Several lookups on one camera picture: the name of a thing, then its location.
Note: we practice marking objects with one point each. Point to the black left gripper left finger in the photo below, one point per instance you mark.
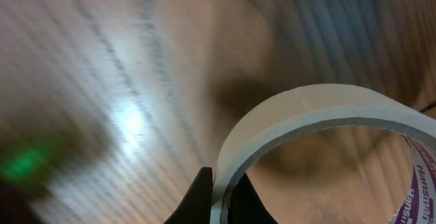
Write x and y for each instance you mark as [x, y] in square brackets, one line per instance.
[195, 207]

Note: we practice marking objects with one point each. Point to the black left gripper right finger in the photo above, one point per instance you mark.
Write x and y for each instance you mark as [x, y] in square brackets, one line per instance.
[246, 206]

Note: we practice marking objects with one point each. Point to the white tape roll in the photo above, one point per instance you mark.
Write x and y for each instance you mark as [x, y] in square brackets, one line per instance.
[304, 110]

